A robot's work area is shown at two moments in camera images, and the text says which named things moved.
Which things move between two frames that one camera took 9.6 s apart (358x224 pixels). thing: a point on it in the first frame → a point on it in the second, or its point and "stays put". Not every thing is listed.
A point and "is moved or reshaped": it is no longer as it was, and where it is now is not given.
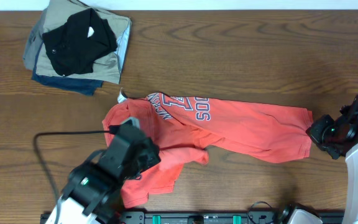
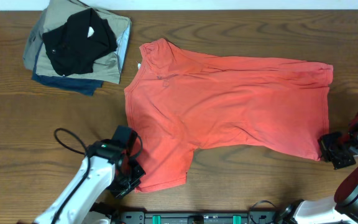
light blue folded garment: (123, 44) stays put
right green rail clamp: (237, 219) stays put
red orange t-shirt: (183, 129) is moved or reshaped
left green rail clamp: (156, 219) stays put
